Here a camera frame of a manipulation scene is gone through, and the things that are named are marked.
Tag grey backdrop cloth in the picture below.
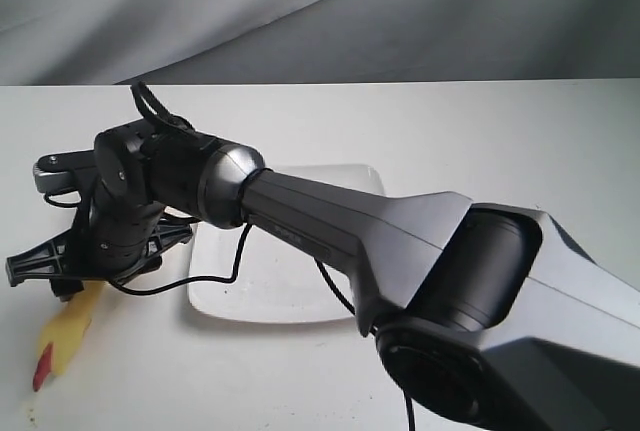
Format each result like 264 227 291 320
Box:
1 0 639 85

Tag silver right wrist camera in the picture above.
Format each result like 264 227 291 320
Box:
33 150 96 195

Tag yellow rubber chicken toy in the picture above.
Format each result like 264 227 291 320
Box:
32 281 104 392

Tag white square plate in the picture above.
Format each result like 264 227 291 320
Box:
187 164 386 325

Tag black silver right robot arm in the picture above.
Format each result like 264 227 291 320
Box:
6 121 639 430

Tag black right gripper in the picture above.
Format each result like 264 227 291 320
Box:
6 120 193 296

